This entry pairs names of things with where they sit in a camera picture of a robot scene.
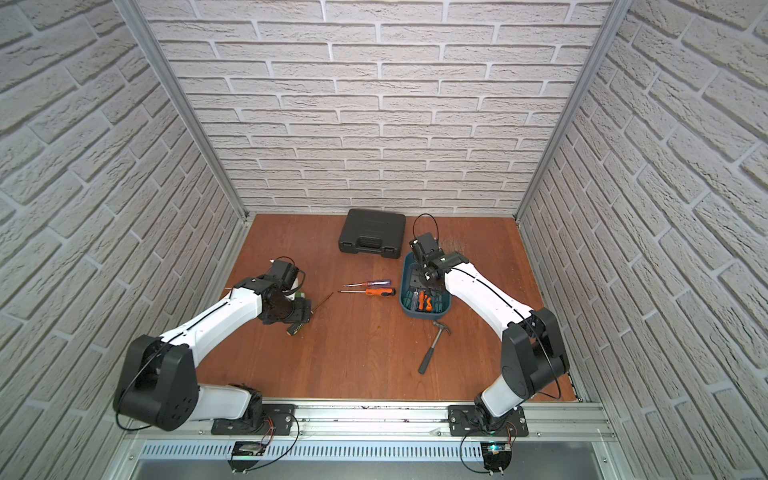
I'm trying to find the black yellow screwdriver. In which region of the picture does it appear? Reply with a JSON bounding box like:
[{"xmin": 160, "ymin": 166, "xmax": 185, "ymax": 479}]
[{"xmin": 286, "ymin": 291, "xmax": 334, "ymax": 336}]

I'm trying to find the orange black curved screwdriver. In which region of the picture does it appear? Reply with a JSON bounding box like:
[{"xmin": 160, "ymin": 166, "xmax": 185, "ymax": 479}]
[{"xmin": 418, "ymin": 290, "xmax": 433, "ymax": 312}]

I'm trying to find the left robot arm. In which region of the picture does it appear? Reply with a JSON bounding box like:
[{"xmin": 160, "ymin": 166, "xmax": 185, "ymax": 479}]
[{"xmin": 113, "ymin": 257, "xmax": 312, "ymax": 435}]

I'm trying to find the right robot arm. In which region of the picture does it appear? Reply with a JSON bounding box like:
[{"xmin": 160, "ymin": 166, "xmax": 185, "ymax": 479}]
[{"xmin": 410, "ymin": 233, "xmax": 570, "ymax": 431}]

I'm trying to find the teal storage box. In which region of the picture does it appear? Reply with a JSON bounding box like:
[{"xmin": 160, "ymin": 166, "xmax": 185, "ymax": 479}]
[{"xmin": 399, "ymin": 253, "xmax": 452, "ymax": 321}]

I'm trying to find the orange black long screwdriver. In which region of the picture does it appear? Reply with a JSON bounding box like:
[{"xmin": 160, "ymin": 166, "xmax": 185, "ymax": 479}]
[{"xmin": 340, "ymin": 287, "xmax": 397, "ymax": 297}]

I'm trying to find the blue red screwdriver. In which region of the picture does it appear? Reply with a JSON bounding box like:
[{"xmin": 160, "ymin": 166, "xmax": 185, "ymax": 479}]
[{"xmin": 344, "ymin": 279, "xmax": 392, "ymax": 288}]

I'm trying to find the black plastic tool case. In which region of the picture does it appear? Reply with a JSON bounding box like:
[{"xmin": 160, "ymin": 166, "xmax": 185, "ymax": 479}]
[{"xmin": 338, "ymin": 208, "xmax": 406, "ymax": 259}]

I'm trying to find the left controller board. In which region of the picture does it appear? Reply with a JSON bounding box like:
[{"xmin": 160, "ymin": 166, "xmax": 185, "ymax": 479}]
[{"xmin": 232, "ymin": 441, "xmax": 268, "ymax": 458}]

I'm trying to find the controller board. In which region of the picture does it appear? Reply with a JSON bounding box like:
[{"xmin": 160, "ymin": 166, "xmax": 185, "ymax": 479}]
[
  {"xmin": 232, "ymin": 441, "xmax": 268, "ymax": 458},
  {"xmin": 480, "ymin": 442, "xmax": 512, "ymax": 463}
]

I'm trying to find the right controller board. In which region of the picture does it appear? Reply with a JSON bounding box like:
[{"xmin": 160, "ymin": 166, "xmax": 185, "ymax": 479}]
[{"xmin": 480, "ymin": 442, "xmax": 512, "ymax": 463}]

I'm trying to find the claw hammer black handle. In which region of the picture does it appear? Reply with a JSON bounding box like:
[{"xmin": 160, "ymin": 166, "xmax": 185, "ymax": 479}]
[{"xmin": 418, "ymin": 321, "xmax": 452, "ymax": 375}]

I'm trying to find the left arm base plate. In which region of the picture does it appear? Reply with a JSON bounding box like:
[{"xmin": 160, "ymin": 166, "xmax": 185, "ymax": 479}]
[{"xmin": 211, "ymin": 402, "xmax": 297, "ymax": 437}]

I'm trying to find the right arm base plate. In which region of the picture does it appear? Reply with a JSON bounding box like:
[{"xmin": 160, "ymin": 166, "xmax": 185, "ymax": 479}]
[{"xmin": 447, "ymin": 404, "xmax": 529, "ymax": 438}]

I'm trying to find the aluminium frame rail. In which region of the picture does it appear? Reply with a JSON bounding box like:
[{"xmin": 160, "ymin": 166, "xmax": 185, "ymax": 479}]
[{"xmin": 125, "ymin": 398, "xmax": 619, "ymax": 444}]

